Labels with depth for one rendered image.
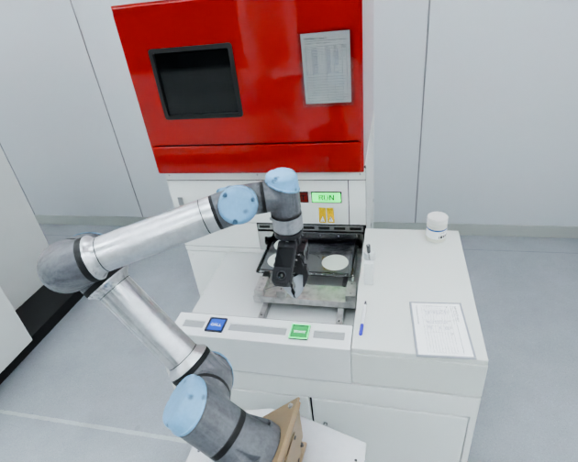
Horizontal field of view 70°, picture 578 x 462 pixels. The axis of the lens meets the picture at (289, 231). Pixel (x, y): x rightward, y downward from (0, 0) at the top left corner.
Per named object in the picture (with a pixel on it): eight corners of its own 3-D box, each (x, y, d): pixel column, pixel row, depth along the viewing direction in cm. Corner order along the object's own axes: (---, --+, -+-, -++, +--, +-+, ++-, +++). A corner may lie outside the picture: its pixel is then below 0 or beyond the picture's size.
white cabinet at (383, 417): (253, 373, 229) (227, 252, 186) (438, 394, 206) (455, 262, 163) (211, 495, 176) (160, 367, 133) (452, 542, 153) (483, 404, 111)
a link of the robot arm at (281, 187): (260, 168, 98) (295, 163, 98) (266, 209, 104) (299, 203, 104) (261, 181, 91) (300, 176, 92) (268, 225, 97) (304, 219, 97)
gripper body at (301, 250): (310, 257, 112) (306, 218, 106) (305, 277, 105) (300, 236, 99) (283, 256, 114) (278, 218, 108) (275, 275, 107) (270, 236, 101)
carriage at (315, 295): (260, 288, 156) (259, 281, 155) (357, 293, 148) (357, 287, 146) (253, 302, 150) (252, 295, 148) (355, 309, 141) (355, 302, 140)
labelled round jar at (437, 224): (425, 233, 156) (427, 211, 151) (444, 233, 154) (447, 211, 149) (426, 243, 150) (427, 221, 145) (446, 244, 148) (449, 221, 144)
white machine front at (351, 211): (188, 247, 192) (166, 167, 171) (366, 254, 173) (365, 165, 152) (185, 250, 190) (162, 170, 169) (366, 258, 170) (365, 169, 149)
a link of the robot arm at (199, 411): (203, 470, 85) (149, 433, 83) (210, 431, 98) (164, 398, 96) (239, 427, 84) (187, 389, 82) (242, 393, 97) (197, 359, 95)
